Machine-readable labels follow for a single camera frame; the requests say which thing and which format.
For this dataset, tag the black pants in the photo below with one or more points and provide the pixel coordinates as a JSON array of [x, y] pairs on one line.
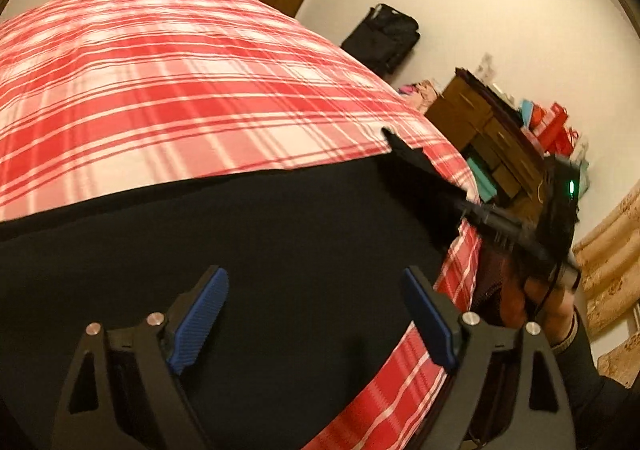
[[225, 280]]

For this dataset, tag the brown wooden dresser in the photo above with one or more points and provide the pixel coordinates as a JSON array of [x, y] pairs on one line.
[[492, 140]]

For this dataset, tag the bed with red plaid sheet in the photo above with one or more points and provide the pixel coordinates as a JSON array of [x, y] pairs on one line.
[[175, 70]]

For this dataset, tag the red gift bags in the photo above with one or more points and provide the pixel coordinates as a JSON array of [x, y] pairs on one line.
[[552, 130]]

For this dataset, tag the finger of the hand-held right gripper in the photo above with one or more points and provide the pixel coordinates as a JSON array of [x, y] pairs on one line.
[[425, 167]]

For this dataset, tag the black suitcase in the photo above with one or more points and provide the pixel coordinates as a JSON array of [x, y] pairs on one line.
[[382, 37]]

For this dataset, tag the person's right forearm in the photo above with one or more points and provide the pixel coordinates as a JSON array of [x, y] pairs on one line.
[[595, 390]]

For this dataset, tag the pile of pink clothes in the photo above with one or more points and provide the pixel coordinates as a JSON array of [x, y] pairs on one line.
[[422, 92]]

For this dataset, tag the teal box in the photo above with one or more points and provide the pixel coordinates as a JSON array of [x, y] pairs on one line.
[[481, 177]]

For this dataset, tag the person's right hand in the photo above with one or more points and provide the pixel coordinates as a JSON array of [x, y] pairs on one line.
[[537, 302]]

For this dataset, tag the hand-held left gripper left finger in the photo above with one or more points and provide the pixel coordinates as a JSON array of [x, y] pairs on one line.
[[200, 310]]

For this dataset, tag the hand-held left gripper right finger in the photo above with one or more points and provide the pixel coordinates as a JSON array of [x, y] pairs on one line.
[[431, 322]]

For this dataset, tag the beige patterned curtain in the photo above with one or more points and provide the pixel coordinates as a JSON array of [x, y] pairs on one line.
[[610, 280]]

